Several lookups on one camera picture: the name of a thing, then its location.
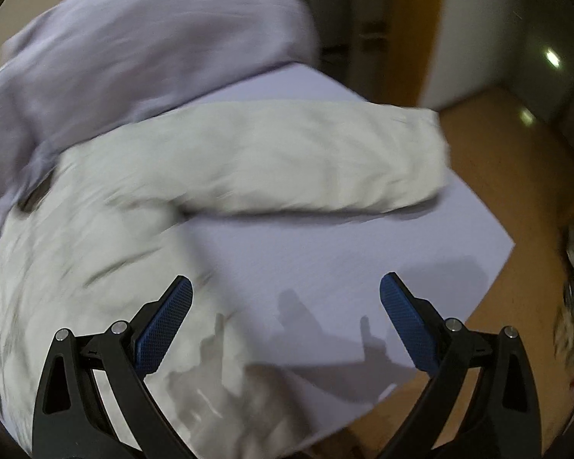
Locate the off-white puffer jacket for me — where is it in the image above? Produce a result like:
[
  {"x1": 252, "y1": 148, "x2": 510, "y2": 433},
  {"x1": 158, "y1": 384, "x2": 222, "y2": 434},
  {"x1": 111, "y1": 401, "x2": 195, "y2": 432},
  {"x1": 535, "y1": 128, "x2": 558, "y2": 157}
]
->
[{"x1": 0, "y1": 101, "x2": 449, "y2": 458}]

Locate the lavender fitted bed sheet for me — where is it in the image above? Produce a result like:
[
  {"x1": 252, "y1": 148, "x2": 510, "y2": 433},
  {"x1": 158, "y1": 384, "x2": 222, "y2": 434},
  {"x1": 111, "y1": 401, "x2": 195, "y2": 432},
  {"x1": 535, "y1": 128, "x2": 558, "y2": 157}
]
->
[{"x1": 181, "y1": 61, "x2": 517, "y2": 455}]

